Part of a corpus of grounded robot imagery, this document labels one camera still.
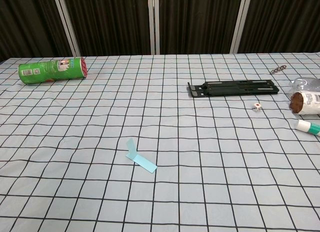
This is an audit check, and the black folded laptop stand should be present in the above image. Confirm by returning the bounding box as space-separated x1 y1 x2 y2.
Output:
187 79 280 98

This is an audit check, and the green chips can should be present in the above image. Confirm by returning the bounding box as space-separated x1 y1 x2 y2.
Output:
17 56 88 85

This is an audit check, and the light blue paper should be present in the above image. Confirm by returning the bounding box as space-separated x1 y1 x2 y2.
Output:
124 153 158 174

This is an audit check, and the white green glue stick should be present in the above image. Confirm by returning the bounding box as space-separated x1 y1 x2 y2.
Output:
295 119 320 137

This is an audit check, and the light blue checked tablecloth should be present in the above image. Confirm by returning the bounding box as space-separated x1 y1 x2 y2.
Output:
0 51 320 232

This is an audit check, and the brown drink bottle white label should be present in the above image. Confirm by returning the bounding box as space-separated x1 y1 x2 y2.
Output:
289 91 320 116

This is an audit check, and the small metal chain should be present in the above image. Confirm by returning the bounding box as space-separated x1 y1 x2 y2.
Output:
269 64 288 75

